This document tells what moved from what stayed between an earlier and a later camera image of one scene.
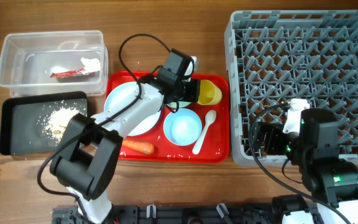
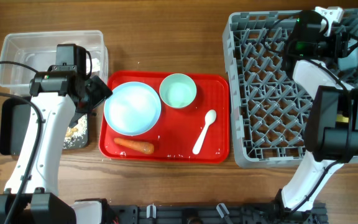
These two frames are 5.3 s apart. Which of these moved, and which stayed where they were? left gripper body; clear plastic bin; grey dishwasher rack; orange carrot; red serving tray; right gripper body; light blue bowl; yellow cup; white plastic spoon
Moved: light blue bowl; right gripper body; yellow cup; left gripper body
Stayed: clear plastic bin; red serving tray; grey dishwasher rack; orange carrot; white plastic spoon
